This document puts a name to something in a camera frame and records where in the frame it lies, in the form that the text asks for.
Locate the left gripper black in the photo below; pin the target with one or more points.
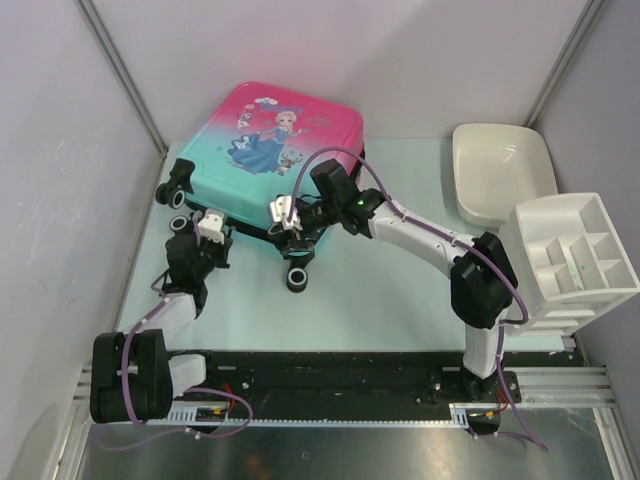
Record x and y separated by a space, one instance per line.
220 248

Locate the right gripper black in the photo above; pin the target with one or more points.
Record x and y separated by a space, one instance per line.
303 243

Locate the pink and teal children's suitcase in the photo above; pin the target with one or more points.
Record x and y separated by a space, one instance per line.
251 150

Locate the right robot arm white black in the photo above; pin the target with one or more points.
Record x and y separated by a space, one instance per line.
483 284

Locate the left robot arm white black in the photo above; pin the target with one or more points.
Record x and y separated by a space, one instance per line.
132 376

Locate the cream plastic basin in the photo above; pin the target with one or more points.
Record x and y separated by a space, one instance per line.
497 167

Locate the white divided organizer tray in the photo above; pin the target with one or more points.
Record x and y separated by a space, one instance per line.
570 264

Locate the aluminium extrusion crossbar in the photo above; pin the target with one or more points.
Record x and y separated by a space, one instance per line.
565 385

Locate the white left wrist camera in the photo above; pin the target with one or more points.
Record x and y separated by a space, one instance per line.
210 226

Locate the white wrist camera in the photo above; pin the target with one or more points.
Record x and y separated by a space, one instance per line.
210 226
284 215

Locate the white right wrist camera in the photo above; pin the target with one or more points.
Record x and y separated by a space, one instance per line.
284 215

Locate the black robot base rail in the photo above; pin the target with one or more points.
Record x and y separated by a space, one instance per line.
406 412

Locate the left aluminium frame post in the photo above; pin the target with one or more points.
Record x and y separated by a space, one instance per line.
107 46

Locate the aluminium frame post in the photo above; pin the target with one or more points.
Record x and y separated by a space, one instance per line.
568 55
107 46

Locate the right aluminium frame post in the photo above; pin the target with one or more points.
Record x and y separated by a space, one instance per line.
568 55

